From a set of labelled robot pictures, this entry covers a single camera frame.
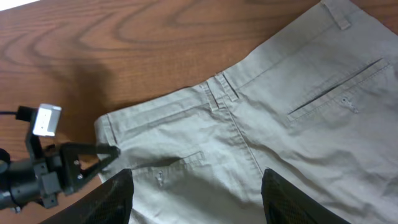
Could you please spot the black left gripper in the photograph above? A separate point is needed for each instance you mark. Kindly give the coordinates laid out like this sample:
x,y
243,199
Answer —
x,y
24,181

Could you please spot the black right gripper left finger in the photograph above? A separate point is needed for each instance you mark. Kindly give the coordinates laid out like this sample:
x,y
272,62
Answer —
x,y
110,203

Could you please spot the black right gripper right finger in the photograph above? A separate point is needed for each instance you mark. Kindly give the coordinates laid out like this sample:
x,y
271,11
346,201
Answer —
x,y
284,203

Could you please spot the light green khaki shorts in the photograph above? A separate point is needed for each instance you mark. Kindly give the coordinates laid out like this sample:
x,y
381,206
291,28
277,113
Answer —
x,y
317,103

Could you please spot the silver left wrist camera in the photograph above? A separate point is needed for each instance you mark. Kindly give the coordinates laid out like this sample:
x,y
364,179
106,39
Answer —
x,y
46,120

